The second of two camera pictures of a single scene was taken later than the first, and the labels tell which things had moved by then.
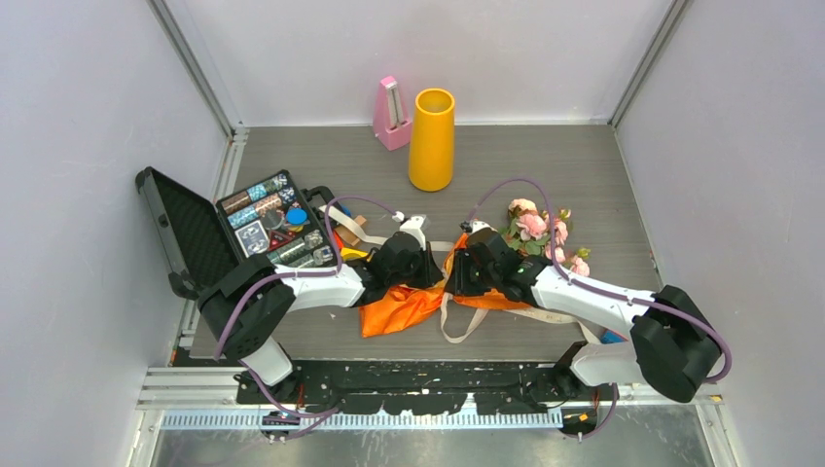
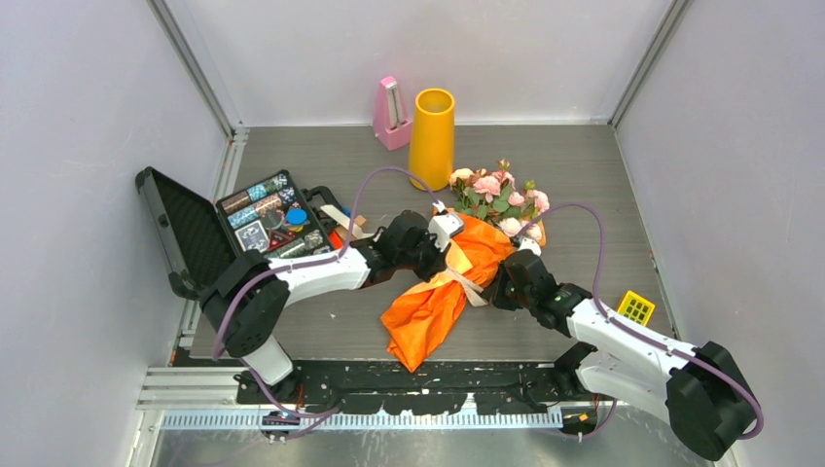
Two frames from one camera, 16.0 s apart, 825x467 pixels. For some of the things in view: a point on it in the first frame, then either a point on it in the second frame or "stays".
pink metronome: [391, 121] stays
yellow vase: [431, 158] stays
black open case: [274, 219] stays
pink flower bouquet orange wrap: [529, 230] → [495, 215]
